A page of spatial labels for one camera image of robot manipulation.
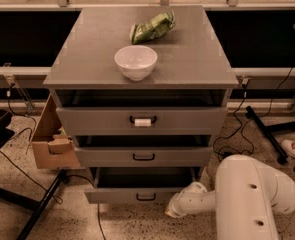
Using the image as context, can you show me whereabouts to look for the green snack bag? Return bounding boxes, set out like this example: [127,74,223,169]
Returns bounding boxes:
[129,11,176,45]

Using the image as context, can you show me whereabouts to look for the black floor cable left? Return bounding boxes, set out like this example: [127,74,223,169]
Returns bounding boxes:
[0,83,64,205]

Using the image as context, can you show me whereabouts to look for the cardboard box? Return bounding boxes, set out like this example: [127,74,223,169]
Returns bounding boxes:
[31,96,80,170]

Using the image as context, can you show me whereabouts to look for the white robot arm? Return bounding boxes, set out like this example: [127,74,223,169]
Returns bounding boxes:
[166,155,295,240]

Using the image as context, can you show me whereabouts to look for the grey drawer cabinet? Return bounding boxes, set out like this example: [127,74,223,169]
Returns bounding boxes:
[43,5,240,172]

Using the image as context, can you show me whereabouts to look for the grey bottom drawer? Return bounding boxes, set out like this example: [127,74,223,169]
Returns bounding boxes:
[85,167,203,204]

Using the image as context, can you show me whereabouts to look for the grey top drawer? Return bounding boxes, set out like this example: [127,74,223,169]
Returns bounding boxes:
[56,107,227,136]

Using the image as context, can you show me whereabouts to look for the grey middle drawer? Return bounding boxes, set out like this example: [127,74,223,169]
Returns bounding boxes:
[75,147,212,167]

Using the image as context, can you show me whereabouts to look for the black stand leg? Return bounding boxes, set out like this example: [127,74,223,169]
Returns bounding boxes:
[0,170,67,240]
[246,106,295,164]

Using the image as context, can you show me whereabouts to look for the black stand leg right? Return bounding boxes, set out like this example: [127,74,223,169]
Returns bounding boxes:
[246,106,295,164]

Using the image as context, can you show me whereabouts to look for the black adapter cable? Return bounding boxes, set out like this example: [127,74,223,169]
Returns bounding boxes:
[212,83,256,162]

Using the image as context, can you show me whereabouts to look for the grey drawer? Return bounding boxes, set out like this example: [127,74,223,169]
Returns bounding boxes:
[85,167,203,204]
[75,147,212,167]
[56,107,227,136]

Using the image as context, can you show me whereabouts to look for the black stand leg left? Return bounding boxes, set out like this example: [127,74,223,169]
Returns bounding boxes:
[0,170,67,240]

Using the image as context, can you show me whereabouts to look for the white ceramic bowl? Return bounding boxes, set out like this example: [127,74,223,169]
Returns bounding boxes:
[114,45,158,81]

